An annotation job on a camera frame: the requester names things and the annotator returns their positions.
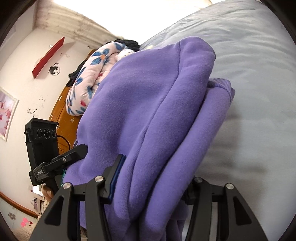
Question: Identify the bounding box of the pink heart wall sticker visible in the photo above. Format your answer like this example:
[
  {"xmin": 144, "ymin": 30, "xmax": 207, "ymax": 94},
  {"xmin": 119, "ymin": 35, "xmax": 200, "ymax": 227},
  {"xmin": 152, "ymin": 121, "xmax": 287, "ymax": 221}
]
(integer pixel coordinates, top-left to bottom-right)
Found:
[{"xmin": 20, "ymin": 217, "xmax": 33, "ymax": 228}]

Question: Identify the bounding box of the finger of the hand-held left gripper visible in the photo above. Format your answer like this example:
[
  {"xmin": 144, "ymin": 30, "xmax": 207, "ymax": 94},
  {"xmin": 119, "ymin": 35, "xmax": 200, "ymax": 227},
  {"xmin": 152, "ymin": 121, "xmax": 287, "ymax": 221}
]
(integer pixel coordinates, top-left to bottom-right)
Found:
[{"xmin": 51, "ymin": 144, "xmax": 88, "ymax": 168}]

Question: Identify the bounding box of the orange wooden headboard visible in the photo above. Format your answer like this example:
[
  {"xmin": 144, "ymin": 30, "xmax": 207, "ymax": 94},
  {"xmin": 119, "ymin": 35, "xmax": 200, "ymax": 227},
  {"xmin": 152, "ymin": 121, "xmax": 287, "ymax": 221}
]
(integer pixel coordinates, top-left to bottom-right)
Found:
[{"xmin": 47, "ymin": 50, "xmax": 97, "ymax": 167}]

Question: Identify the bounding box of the pink framed wall picture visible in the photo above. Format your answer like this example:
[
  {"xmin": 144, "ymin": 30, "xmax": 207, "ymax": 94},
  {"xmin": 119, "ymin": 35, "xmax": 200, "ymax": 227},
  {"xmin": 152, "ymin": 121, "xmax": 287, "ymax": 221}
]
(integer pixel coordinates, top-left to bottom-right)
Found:
[{"xmin": 0, "ymin": 87, "xmax": 19, "ymax": 142}]

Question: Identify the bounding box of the purple zip hoodie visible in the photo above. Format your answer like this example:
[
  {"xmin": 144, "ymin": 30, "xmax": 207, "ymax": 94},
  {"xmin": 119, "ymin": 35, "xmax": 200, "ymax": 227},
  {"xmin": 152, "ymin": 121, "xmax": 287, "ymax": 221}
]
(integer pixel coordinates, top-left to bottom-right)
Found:
[{"xmin": 62, "ymin": 36, "xmax": 236, "ymax": 241}]

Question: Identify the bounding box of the pink floral quilt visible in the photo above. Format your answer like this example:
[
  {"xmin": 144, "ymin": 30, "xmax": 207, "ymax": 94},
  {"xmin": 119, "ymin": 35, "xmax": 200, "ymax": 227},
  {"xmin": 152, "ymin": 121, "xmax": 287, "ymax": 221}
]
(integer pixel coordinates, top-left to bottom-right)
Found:
[{"xmin": 66, "ymin": 42, "xmax": 130, "ymax": 116}]

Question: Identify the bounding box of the black cable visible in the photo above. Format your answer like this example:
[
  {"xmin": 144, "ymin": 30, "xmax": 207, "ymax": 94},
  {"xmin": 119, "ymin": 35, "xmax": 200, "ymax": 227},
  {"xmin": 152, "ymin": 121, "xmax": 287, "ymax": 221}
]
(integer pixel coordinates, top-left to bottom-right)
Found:
[{"xmin": 56, "ymin": 135, "xmax": 71, "ymax": 151}]

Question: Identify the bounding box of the white and pink plush toy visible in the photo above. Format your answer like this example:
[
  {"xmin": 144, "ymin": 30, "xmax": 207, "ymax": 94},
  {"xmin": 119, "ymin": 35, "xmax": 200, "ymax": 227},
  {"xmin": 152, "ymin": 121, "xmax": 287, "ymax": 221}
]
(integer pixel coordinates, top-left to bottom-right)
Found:
[{"xmin": 117, "ymin": 47, "xmax": 134, "ymax": 61}]

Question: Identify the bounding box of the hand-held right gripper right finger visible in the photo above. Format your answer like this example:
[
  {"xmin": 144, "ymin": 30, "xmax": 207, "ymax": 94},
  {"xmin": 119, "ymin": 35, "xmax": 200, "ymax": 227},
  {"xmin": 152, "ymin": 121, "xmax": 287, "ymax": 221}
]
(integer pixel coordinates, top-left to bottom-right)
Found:
[{"xmin": 183, "ymin": 176, "xmax": 270, "ymax": 241}]

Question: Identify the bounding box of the cream floral curtain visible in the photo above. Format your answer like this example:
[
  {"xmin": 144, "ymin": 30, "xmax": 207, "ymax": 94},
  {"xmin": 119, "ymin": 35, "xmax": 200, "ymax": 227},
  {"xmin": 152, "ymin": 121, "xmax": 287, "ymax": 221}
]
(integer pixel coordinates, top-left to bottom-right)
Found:
[{"xmin": 35, "ymin": 0, "xmax": 125, "ymax": 43}]

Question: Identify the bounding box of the black and white wall sticker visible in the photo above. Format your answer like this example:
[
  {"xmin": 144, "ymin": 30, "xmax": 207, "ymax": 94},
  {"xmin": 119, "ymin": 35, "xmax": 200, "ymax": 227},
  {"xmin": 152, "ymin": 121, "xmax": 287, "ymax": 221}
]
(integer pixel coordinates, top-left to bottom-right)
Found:
[{"xmin": 49, "ymin": 62, "xmax": 60, "ymax": 76}]

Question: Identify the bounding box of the grey-blue fleece blanket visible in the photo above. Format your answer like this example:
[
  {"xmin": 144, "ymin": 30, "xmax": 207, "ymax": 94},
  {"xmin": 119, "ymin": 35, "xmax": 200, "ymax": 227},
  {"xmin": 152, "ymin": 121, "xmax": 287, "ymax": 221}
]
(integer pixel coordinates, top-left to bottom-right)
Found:
[{"xmin": 139, "ymin": 0, "xmax": 296, "ymax": 241}]

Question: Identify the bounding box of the person's left hand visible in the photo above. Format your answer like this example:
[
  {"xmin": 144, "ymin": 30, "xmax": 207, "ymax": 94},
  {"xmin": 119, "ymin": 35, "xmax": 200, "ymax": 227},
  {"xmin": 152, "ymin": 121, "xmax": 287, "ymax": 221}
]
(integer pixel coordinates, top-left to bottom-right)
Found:
[{"xmin": 40, "ymin": 185, "xmax": 55, "ymax": 200}]

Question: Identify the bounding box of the person's left forearm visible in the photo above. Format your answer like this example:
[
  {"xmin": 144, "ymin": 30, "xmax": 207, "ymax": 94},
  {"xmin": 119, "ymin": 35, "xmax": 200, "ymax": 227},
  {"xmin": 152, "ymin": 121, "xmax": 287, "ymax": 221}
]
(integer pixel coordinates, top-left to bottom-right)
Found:
[{"xmin": 42, "ymin": 198, "xmax": 53, "ymax": 212}]

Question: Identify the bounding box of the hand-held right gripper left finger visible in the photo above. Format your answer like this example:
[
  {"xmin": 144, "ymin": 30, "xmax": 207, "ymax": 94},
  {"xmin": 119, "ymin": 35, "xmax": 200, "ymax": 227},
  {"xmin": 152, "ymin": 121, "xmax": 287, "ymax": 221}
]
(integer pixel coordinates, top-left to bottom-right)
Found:
[{"xmin": 29, "ymin": 154, "xmax": 126, "ymax": 241}]

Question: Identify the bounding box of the red wall shelf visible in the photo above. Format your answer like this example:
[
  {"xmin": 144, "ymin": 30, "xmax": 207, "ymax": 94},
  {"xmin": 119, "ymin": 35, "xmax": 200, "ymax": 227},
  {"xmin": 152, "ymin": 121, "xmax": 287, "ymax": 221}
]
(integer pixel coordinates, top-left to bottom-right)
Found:
[{"xmin": 32, "ymin": 37, "xmax": 65, "ymax": 80}]

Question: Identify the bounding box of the dark cloth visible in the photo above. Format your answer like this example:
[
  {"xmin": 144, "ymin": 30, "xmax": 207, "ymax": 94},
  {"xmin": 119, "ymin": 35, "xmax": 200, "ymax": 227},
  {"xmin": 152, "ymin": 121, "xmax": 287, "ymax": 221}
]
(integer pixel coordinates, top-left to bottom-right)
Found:
[{"xmin": 68, "ymin": 62, "xmax": 86, "ymax": 80}]

